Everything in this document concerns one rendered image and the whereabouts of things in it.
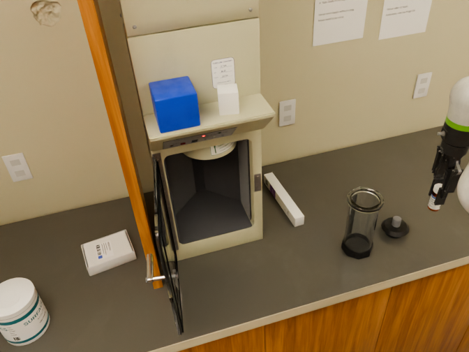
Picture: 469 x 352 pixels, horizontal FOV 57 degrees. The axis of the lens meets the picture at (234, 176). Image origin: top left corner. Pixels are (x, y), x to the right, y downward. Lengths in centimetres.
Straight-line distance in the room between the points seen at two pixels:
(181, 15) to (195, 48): 9
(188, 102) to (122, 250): 68
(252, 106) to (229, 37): 18
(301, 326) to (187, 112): 83
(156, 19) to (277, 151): 99
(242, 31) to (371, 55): 86
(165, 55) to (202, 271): 72
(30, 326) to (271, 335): 72
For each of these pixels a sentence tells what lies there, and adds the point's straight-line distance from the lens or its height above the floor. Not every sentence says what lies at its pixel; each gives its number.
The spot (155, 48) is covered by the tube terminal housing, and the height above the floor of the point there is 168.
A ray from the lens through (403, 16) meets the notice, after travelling 189.
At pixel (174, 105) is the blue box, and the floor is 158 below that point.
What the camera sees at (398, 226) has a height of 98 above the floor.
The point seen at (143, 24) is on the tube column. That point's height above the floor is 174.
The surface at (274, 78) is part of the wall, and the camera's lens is 171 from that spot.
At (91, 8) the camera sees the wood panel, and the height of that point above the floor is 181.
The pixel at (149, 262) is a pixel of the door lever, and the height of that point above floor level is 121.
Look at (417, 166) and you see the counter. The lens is 196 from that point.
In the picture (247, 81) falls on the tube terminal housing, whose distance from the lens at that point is 117.
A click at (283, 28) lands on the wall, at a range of 165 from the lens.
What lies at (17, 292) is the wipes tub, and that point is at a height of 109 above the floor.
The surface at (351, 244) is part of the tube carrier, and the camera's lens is 148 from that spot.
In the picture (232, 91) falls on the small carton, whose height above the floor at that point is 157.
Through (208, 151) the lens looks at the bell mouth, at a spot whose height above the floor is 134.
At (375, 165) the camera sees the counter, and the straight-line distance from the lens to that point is 192.
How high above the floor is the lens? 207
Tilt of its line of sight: 38 degrees down
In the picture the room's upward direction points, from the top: 4 degrees counter-clockwise
